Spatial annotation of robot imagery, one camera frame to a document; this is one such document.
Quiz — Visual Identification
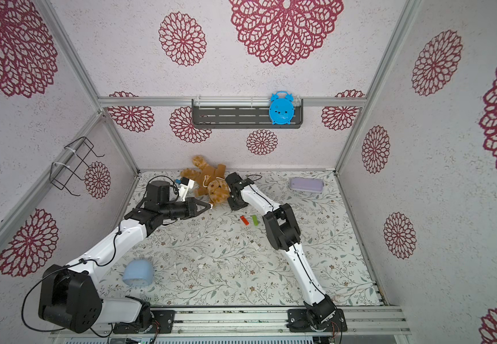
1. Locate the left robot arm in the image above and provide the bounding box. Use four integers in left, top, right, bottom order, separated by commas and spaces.
36, 176, 212, 333

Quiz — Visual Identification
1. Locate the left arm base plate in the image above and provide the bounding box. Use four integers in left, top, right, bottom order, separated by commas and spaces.
112, 310, 176, 335

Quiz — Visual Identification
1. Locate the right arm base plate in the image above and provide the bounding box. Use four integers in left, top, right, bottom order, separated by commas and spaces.
287, 308, 348, 333

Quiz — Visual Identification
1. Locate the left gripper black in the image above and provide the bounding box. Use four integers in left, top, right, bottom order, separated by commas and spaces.
160, 196, 211, 221

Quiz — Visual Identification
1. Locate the black wire wall rack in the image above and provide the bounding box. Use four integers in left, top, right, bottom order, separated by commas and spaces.
49, 136, 105, 197

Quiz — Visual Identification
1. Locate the aluminium front rail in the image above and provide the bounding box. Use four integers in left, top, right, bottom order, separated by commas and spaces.
50, 306, 414, 343

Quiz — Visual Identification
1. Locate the light blue cup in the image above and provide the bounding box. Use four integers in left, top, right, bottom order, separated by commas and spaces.
122, 259, 154, 288

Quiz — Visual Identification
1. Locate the brown teddy bear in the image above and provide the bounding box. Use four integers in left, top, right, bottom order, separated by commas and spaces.
181, 156, 231, 206

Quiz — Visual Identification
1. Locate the purple rectangular case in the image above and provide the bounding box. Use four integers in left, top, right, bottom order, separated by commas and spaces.
289, 177, 324, 194

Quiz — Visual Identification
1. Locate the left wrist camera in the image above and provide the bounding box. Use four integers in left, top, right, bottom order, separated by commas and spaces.
175, 177, 195, 202

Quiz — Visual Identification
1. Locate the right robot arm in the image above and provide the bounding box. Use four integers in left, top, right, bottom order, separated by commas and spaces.
226, 173, 347, 333

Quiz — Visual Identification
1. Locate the blue alarm clock toy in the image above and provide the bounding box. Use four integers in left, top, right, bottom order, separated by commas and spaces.
269, 91, 295, 125

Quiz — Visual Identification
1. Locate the red usb drive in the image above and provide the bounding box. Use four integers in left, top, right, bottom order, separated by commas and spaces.
240, 216, 250, 226

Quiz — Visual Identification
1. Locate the grey wall shelf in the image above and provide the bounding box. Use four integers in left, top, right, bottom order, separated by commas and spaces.
191, 99, 304, 129

